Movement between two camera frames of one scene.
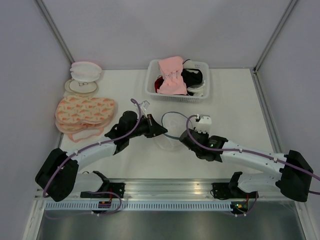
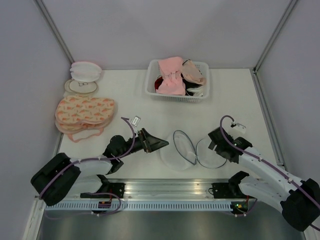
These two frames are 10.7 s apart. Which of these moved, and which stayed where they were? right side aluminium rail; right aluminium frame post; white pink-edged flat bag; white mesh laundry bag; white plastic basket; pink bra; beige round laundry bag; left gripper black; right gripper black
Moved: left gripper black; white mesh laundry bag; right gripper black
Stayed: beige round laundry bag; right side aluminium rail; white pink-edged flat bag; white plastic basket; right aluminium frame post; pink bra
